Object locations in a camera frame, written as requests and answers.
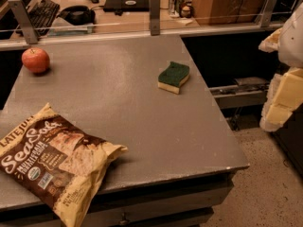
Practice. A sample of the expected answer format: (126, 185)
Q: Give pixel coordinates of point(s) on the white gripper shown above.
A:
(293, 40)

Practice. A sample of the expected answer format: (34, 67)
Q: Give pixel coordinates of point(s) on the green and yellow sponge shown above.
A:
(173, 77)

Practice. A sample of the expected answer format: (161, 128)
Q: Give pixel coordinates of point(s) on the brown chip bag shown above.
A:
(57, 162)

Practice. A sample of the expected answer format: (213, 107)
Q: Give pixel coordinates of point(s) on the grey metal shelf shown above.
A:
(244, 92)

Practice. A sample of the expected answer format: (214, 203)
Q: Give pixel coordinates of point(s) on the wooden box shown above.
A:
(219, 12)

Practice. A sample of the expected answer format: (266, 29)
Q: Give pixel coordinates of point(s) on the small round figurine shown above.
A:
(186, 11)

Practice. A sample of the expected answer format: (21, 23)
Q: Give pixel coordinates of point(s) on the metal can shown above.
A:
(174, 7)

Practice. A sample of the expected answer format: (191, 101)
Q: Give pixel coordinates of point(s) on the grey drawer front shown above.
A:
(186, 203)

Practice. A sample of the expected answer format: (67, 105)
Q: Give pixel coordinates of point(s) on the black laptop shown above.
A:
(126, 5)

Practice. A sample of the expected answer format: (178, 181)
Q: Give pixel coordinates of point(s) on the black headphones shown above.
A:
(78, 15)

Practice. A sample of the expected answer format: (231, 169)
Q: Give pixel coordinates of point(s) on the black keyboard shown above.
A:
(42, 15)

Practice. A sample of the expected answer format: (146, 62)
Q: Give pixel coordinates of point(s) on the red apple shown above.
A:
(36, 60)

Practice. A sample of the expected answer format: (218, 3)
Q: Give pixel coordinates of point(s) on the right metal rail bracket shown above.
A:
(264, 18)

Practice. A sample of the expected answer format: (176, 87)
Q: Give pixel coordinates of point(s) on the metal rail bracket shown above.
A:
(264, 18)
(154, 17)
(19, 10)

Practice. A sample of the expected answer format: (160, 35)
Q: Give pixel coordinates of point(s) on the middle metal rail bracket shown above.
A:
(154, 17)

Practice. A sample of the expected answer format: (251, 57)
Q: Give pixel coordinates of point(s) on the left metal rail bracket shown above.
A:
(19, 10)

